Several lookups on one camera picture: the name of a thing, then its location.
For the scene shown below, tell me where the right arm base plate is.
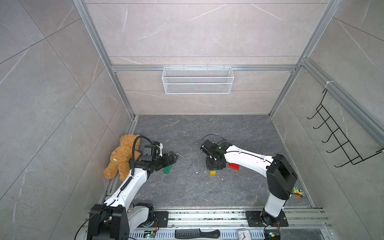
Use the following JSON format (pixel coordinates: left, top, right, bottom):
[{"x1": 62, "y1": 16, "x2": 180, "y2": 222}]
[{"x1": 246, "y1": 210, "x2": 289, "y2": 227}]

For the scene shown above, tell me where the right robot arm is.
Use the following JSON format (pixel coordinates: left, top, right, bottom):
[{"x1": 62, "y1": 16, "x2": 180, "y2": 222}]
[{"x1": 200, "y1": 140, "x2": 298, "y2": 226}]

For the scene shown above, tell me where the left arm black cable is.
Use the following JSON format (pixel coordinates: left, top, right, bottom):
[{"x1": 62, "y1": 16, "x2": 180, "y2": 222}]
[{"x1": 130, "y1": 135, "x2": 155, "y2": 176}]

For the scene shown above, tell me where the brown teddy bear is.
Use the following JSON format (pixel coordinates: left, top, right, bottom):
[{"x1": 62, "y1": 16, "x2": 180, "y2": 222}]
[{"x1": 103, "y1": 134, "x2": 139, "y2": 182}]

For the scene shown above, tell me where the aluminium mounting rail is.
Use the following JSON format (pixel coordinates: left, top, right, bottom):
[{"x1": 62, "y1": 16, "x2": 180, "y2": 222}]
[{"x1": 155, "y1": 208, "x2": 332, "y2": 229}]

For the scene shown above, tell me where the black wire hook rack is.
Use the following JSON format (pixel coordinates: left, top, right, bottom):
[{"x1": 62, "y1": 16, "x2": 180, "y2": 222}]
[{"x1": 307, "y1": 90, "x2": 384, "y2": 168}]

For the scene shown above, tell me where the white wire mesh basket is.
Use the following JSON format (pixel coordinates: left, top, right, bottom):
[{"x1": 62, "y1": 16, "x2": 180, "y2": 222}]
[{"x1": 162, "y1": 67, "x2": 235, "y2": 95}]

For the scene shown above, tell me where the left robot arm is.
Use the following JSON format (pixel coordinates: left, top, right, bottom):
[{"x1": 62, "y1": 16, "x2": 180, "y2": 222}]
[{"x1": 87, "y1": 152, "x2": 178, "y2": 240}]

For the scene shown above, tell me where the long green lego brick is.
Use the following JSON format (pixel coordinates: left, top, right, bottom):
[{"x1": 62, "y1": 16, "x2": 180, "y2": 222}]
[{"x1": 163, "y1": 165, "x2": 172, "y2": 175}]

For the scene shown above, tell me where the green orange toy car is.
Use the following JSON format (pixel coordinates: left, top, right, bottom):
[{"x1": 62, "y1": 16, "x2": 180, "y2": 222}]
[{"x1": 293, "y1": 187, "x2": 303, "y2": 198}]

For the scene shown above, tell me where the red lego brick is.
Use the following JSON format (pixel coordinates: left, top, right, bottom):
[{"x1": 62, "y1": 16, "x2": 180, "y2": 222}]
[{"x1": 229, "y1": 163, "x2": 240, "y2": 171}]

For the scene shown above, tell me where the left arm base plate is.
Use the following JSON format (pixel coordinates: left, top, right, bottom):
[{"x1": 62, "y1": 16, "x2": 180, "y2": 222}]
[{"x1": 138, "y1": 211, "x2": 169, "y2": 228}]

